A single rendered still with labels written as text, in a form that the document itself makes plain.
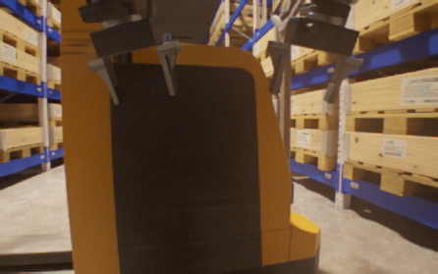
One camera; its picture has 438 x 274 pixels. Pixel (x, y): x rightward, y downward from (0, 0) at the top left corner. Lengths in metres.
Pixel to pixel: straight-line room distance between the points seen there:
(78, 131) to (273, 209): 0.57
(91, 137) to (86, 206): 0.19
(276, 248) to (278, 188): 0.19
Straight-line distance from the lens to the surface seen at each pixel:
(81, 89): 0.66
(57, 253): 1.35
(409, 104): 1.52
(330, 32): 0.49
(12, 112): 4.17
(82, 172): 0.67
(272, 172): 0.64
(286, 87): 1.08
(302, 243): 0.77
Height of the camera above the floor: 0.70
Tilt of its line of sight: 4 degrees down
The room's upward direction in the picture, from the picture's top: straight up
